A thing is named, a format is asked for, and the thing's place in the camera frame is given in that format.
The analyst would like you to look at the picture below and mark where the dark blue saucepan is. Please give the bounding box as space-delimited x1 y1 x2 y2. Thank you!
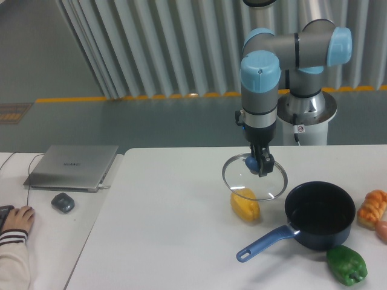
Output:
236 181 356 263

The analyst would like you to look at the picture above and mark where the orange bread loaf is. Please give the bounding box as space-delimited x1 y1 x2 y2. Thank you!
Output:
357 190 386 230

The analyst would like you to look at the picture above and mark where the silver laptop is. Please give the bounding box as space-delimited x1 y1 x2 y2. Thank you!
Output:
24 145 119 192

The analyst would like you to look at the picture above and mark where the green bell pepper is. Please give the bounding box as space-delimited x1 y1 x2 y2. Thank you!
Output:
326 245 368 286

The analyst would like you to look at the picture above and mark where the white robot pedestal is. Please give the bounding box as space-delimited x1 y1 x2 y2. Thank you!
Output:
278 91 337 146

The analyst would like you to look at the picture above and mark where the black thin cable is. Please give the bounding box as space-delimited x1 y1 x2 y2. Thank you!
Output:
0 152 45 207

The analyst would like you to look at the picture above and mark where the person's hand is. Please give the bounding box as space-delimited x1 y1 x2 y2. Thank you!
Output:
1 205 35 234

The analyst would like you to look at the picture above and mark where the white sleeved forearm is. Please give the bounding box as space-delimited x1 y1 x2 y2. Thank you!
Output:
1 229 31 289

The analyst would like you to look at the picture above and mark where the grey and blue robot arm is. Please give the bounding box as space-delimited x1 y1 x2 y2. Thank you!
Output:
235 1 352 176

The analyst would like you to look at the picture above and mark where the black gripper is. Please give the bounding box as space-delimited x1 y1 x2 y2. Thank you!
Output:
243 121 276 177

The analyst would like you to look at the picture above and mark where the pink sausage toy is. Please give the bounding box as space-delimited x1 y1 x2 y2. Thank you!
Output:
376 221 387 243

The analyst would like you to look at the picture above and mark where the glass lid with blue knob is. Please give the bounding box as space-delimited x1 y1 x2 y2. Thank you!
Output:
222 153 288 201

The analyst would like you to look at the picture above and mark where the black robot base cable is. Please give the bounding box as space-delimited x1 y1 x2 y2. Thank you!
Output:
291 112 302 146

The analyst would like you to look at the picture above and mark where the yellow bell pepper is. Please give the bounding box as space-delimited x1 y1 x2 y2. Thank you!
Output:
230 188 261 222

